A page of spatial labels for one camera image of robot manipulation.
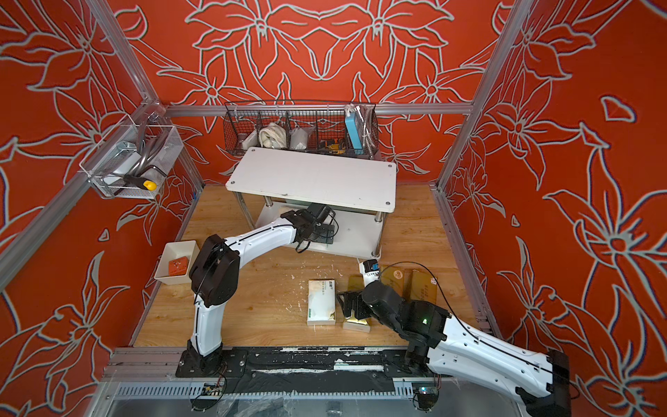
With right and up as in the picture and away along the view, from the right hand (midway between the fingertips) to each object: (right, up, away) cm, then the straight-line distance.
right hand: (345, 296), depth 72 cm
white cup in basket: (-16, +51, +23) cm, 58 cm away
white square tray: (-64, +9, +23) cm, 68 cm away
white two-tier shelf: (-3, +26, -1) cm, 26 cm away
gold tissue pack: (+4, +1, +10) cm, 11 cm away
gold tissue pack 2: (+17, +2, +11) cm, 20 cm away
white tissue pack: (-7, -5, +9) cm, 13 cm away
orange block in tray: (-57, +5, +16) cm, 59 cm away
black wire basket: (-4, +57, +26) cm, 62 cm away
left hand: (-7, +17, +22) cm, 29 cm away
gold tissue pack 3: (+26, 0, +10) cm, 28 cm away
